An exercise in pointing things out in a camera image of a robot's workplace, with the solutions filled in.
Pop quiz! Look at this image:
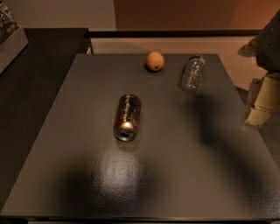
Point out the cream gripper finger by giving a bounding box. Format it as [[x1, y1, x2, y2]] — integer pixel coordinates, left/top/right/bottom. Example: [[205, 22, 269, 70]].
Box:
[[242, 76, 280, 128]]

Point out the orange soda can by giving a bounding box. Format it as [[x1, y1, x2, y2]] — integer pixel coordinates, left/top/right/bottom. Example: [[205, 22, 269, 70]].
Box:
[[114, 94, 142, 142]]

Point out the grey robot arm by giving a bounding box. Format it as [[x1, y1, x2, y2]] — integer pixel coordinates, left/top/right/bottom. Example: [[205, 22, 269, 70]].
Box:
[[238, 11, 280, 127]]

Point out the clear plastic bottle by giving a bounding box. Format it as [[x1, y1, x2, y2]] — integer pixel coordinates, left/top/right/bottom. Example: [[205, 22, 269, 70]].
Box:
[[178, 53, 206, 93]]

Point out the orange fruit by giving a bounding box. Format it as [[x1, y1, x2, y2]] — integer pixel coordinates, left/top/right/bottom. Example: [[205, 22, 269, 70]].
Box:
[[145, 52, 165, 72]]

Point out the dark side table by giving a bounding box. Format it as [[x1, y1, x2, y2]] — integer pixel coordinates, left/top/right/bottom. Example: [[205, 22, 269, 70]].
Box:
[[0, 28, 90, 211]]

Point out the grey box on side table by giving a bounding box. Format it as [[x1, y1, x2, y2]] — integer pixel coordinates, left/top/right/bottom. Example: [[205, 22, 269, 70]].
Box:
[[0, 0, 29, 74]]

